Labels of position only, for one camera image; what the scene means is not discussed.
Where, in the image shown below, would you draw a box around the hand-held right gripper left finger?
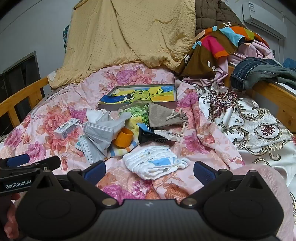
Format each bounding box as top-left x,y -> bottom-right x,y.
35,160 -> 118,207

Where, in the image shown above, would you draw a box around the green patterned plastic bag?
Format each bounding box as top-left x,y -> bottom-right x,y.
118,104 -> 151,127

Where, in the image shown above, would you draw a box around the dark grey garment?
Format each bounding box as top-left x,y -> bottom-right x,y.
270,67 -> 296,85

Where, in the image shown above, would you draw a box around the colourful patchwork cloth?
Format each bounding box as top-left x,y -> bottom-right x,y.
178,22 -> 270,78

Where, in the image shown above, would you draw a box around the pastel striped towel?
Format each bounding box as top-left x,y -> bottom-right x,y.
108,116 -> 148,161

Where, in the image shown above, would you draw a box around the teal patterned cloth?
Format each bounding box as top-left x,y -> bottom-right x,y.
62,24 -> 70,50

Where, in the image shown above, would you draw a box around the yellow blue cartoon towel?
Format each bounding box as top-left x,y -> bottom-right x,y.
99,86 -> 175,105

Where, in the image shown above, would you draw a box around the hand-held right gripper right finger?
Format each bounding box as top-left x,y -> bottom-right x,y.
180,161 -> 266,207

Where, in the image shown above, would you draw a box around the white air conditioner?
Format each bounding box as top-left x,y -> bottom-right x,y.
242,2 -> 288,40

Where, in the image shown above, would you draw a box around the white gauze cloth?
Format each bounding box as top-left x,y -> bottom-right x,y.
122,147 -> 191,181

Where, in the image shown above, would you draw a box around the blue face mask packet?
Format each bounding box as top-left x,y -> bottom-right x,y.
74,135 -> 93,154

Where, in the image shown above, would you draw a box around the white gold damask cloth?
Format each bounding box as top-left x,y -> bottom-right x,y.
193,81 -> 296,223

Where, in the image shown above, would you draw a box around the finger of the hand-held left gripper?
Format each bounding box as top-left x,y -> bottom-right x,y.
0,155 -> 31,168
30,156 -> 61,172

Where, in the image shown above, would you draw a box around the wooden bed frame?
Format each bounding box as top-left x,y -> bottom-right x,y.
0,65 -> 296,137

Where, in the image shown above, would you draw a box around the white nonwoven cloth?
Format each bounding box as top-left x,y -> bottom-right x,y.
86,109 -> 108,123

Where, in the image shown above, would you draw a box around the pale pink cloth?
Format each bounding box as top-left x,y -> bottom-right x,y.
183,40 -> 281,93

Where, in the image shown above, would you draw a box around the torn white paper packet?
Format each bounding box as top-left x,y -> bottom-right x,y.
154,130 -> 182,143

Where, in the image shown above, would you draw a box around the black blue packet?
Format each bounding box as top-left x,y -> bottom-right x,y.
136,123 -> 169,144

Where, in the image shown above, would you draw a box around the yellow dotted quilt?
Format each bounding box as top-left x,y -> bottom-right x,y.
50,0 -> 197,90

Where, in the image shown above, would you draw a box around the shallow grey box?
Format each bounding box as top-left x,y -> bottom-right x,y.
97,84 -> 178,111

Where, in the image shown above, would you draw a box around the pink fleece garment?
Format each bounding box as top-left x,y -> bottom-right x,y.
229,162 -> 296,241

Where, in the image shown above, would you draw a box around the dark window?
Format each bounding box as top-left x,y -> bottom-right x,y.
0,51 -> 38,116

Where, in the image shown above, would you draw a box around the grey face mask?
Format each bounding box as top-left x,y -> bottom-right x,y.
83,111 -> 132,165

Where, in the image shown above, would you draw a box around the blue cloth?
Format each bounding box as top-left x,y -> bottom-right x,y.
282,58 -> 296,69

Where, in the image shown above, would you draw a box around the pink floral bed sheet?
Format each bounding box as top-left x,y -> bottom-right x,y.
0,62 -> 245,209

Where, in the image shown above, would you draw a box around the blue denim jeans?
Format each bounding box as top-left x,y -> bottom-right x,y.
230,57 -> 296,90

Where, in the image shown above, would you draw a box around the grey drawstring pouch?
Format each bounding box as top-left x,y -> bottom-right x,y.
148,103 -> 189,137

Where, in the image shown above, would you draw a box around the person's left hand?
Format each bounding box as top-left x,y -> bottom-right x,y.
0,193 -> 22,240

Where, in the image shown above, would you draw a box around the brown quilted jacket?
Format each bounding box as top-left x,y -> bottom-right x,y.
194,0 -> 245,37

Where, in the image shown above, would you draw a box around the orange cup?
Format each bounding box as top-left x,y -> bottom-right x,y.
115,127 -> 134,148

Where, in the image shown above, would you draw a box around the small white carton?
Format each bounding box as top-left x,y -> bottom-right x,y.
54,118 -> 80,140

